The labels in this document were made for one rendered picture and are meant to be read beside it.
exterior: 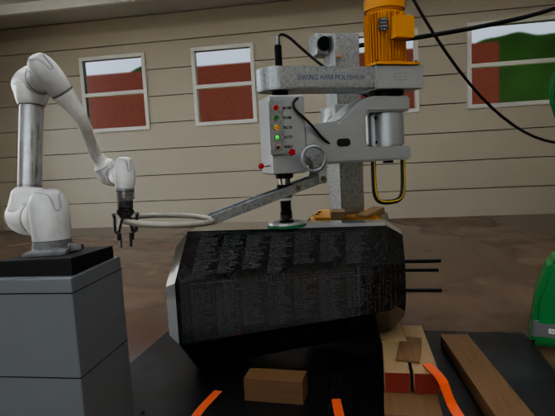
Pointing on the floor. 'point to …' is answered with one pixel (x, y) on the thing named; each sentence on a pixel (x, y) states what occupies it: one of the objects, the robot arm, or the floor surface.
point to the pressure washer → (544, 306)
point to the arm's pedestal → (65, 344)
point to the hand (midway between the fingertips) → (125, 240)
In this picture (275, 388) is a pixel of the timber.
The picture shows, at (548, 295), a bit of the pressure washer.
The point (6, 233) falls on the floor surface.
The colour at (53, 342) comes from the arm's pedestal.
